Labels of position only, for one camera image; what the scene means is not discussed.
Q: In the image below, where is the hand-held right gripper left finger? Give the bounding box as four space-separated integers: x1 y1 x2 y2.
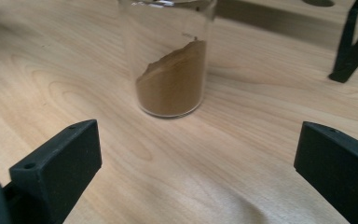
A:
3 119 103 224

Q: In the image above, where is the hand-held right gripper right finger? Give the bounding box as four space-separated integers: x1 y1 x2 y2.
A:
293 120 358 224

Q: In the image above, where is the black metal rack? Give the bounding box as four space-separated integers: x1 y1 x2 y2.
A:
328 0 358 84

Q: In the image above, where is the glass jar with brown powder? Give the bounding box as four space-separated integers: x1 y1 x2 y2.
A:
117 0 217 119

